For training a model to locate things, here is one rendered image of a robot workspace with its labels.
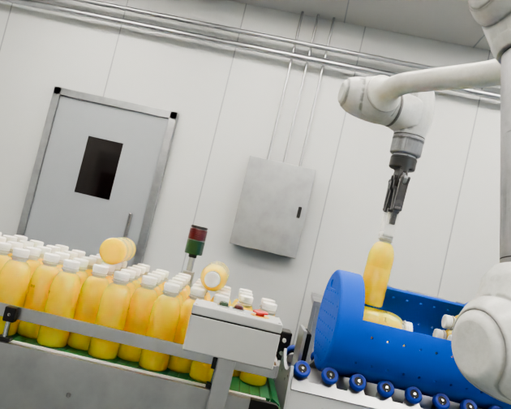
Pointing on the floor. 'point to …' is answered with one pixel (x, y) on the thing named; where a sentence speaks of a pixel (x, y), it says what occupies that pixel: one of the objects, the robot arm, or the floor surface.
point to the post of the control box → (221, 384)
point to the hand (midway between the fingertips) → (388, 225)
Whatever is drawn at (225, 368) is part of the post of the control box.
